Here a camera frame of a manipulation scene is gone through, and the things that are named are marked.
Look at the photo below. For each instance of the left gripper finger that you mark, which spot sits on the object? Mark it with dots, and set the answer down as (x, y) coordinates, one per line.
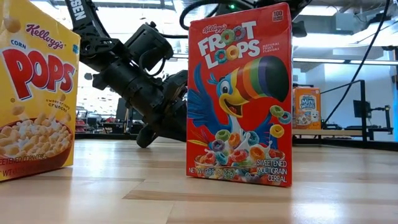
(145, 138)

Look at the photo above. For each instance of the red Froot Loops cereal box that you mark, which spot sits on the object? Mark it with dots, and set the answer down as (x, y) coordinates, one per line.
(239, 93)

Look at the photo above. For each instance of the yellow Corn Pops cereal box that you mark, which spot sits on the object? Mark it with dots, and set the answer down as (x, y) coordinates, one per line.
(37, 93)

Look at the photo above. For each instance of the orange Mini-Wheats cereal box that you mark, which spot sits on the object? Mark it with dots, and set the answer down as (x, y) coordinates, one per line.
(308, 109)

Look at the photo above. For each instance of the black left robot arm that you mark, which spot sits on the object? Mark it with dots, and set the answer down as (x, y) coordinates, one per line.
(82, 28)

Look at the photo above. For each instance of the black-framed wooden shelf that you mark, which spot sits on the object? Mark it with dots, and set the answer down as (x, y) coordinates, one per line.
(326, 132)

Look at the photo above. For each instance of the black round ceiling fixture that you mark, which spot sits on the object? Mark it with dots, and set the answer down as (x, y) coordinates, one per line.
(88, 76)

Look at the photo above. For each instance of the black monitor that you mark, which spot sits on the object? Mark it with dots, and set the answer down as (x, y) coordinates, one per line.
(357, 109)

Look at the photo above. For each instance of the black desk stand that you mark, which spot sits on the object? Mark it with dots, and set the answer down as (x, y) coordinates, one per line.
(387, 121)

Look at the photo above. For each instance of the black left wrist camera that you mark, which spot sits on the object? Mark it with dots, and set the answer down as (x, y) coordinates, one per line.
(149, 43)

